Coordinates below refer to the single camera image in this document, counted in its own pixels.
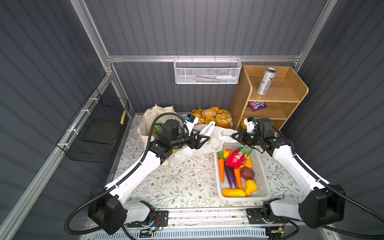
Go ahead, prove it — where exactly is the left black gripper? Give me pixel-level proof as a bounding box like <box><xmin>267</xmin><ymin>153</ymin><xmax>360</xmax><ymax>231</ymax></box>
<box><xmin>170</xmin><ymin>128</ymin><xmax>209</xmax><ymax>150</ymax></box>

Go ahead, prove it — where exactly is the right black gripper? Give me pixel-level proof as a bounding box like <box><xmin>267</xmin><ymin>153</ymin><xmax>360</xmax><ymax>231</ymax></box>
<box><xmin>231</xmin><ymin>128</ymin><xmax>262</xmax><ymax>147</ymax></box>

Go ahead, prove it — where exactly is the white lemon-print plastic bag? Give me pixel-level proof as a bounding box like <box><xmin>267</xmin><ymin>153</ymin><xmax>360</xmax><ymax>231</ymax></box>
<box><xmin>168</xmin><ymin>121</ymin><xmax>238</xmax><ymax>168</ymax></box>

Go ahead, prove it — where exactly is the green candy bag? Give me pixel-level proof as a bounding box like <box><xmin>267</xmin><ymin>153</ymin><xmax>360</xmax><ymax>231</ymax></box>
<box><xmin>153</xmin><ymin>123</ymin><xmax>163</xmax><ymax>135</ymax></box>

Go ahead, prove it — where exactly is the cream canvas tote bag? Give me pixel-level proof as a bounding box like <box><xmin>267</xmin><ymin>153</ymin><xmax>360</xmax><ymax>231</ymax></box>
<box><xmin>137</xmin><ymin>104</ymin><xmax>178</xmax><ymax>166</ymax></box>

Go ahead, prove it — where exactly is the white plastic produce basket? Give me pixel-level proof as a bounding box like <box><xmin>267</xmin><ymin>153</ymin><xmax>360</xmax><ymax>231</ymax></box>
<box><xmin>214</xmin><ymin>143</ymin><xmax>272</xmax><ymax>202</ymax></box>

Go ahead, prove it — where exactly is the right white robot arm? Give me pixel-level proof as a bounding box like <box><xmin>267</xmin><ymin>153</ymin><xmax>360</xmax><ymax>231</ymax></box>
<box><xmin>231</xmin><ymin>118</ymin><xmax>346</xmax><ymax>229</ymax></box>

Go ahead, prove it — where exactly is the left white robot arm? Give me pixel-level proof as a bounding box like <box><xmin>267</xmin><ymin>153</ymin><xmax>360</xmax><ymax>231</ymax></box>
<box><xmin>89</xmin><ymin>117</ymin><xmax>215</xmax><ymax>235</ymax></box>

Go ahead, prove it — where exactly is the yellow snack bag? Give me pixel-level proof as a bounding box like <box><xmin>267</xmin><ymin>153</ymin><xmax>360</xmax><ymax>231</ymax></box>
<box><xmin>241</xmin><ymin>119</ymin><xmax>248</xmax><ymax>130</ymax></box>

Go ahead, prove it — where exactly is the pink dragon fruit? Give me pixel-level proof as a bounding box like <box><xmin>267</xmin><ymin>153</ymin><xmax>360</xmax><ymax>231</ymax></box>
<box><xmin>226</xmin><ymin>146</ymin><xmax>253</xmax><ymax>169</ymax></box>

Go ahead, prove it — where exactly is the left orange carrot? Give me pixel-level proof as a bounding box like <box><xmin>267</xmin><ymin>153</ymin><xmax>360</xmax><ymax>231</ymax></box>
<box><xmin>217</xmin><ymin>152</ymin><xmax>225</xmax><ymax>184</ymax></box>

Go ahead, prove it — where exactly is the purple snack packet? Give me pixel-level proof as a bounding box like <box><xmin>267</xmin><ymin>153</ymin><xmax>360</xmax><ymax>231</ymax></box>
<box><xmin>247</xmin><ymin>102</ymin><xmax>267</xmax><ymax>112</ymax></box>

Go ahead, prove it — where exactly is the purple eggplant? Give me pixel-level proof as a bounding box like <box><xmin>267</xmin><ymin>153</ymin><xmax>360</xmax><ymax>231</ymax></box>
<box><xmin>225</xmin><ymin>164</ymin><xmax>238</xmax><ymax>189</ymax></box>

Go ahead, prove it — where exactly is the dark red passion fruit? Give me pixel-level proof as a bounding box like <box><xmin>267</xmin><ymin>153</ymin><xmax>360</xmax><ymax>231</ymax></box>
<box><xmin>241</xmin><ymin>167</ymin><xmax>255</xmax><ymax>181</ymax></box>

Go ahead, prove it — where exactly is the yellow pear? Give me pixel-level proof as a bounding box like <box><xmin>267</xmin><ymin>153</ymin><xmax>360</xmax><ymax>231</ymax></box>
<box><xmin>244</xmin><ymin>180</ymin><xmax>259</xmax><ymax>196</ymax></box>

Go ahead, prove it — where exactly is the yellow corn cob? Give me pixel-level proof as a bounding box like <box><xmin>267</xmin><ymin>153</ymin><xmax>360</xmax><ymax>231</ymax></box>
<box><xmin>222</xmin><ymin>189</ymin><xmax>247</xmax><ymax>198</ymax></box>

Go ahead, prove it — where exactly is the toothpaste tube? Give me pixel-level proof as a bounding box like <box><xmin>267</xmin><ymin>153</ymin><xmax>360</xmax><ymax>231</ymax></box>
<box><xmin>194</xmin><ymin>74</ymin><xmax>239</xmax><ymax>83</ymax></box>

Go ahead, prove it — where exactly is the wooden shelf unit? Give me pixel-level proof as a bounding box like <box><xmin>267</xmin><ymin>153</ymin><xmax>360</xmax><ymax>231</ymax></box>
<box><xmin>230</xmin><ymin>65</ymin><xmax>309</xmax><ymax>131</ymax></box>

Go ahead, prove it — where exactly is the right silver drink can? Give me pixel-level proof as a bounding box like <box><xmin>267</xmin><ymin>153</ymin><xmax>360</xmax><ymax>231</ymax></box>
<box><xmin>257</xmin><ymin>68</ymin><xmax>277</xmax><ymax>95</ymax></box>

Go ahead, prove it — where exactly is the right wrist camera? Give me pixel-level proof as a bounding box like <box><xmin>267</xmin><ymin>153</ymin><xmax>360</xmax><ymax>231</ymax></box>
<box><xmin>243</xmin><ymin>117</ymin><xmax>259</xmax><ymax>134</ymax></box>

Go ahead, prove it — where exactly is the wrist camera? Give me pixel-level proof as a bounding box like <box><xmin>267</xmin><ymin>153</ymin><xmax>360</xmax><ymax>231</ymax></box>
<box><xmin>243</xmin><ymin>117</ymin><xmax>259</xmax><ymax>134</ymax></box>
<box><xmin>185</xmin><ymin>114</ymin><xmax>199</xmax><ymax>136</ymax></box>

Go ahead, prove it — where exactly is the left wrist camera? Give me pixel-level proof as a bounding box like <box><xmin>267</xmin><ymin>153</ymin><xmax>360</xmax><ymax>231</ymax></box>
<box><xmin>185</xmin><ymin>114</ymin><xmax>199</xmax><ymax>136</ymax></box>

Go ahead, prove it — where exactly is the white wire wall basket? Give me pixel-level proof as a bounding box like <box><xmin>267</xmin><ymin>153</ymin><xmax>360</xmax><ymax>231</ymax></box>
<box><xmin>173</xmin><ymin>57</ymin><xmax>242</xmax><ymax>85</ymax></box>

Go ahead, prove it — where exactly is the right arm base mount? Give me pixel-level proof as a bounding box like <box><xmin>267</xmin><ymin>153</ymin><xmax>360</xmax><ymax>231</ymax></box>
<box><xmin>246</xmin><ymin>198</ymin><xmax>288</xmax><ymax>225</ymax></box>

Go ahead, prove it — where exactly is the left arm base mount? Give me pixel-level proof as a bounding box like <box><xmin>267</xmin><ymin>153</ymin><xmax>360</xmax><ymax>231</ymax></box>
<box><xmin>124</xmin><ymin>201</ymin><xmax>169</xmax><ymax>228</ymax></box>

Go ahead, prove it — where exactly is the black wire wall basket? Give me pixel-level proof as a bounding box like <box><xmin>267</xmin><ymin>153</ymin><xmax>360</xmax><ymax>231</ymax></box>
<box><xmin>57</xmin><ymin>91</ymin><xmax>130</xmax><ymax>164</ymax></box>

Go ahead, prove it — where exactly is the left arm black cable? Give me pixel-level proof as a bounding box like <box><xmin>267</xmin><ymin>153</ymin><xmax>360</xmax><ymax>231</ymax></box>
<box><xmin>63</xmin><ymin>112</ymin><xmax>190</xmax><ymax>236</ymax></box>

